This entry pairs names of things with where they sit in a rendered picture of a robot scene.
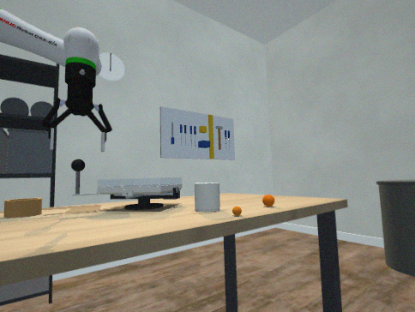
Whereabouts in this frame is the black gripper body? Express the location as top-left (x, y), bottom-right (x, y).
top-left (65, 81), bottom-right (94, 117)

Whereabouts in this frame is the tan tape roll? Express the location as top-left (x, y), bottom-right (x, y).
top-left (4, 198), bottom-right (42, 218)

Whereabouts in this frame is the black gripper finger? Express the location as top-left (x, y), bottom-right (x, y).
top-left (42, 98), bottom-right (78, 150)
top-left (82, 104), bottom-right (112, 152)

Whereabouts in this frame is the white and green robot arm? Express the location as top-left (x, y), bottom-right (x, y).
top-left (0, 9), bottom-right (102, 88)

